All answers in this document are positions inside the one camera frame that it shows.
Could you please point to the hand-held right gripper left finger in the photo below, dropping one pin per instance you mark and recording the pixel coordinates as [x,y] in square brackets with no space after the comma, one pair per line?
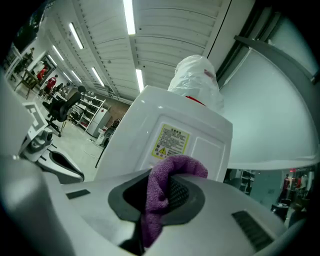
[95,212]

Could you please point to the white shelf rack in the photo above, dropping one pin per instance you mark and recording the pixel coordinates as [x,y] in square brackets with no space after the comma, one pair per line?
[87,110]

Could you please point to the ceiling strip lights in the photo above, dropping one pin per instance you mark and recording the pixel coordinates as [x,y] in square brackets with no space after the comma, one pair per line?
[129,17]

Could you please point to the white cabinet with red sticker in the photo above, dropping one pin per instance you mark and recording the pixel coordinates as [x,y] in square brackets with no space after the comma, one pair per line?
[98,122]

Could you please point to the purple cleaning cloth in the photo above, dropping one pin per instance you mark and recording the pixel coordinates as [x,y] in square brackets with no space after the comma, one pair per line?
[160,180]

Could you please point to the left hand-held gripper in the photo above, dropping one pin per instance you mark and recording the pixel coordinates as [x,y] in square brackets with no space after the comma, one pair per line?
[37,140]

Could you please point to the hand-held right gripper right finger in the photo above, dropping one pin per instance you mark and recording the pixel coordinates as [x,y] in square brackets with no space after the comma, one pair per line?
[215,235]

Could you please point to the black window frame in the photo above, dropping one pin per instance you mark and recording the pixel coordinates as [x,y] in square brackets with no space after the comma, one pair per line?
[275,53]

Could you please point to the wooden table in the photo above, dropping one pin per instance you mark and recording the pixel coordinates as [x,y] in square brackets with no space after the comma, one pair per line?
[27,78]

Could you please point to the white water dispenser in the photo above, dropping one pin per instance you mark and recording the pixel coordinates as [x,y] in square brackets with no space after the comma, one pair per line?
[140,117]

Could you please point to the black office chair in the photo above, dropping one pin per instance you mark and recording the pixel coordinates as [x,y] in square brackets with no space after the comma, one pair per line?
[62,107]

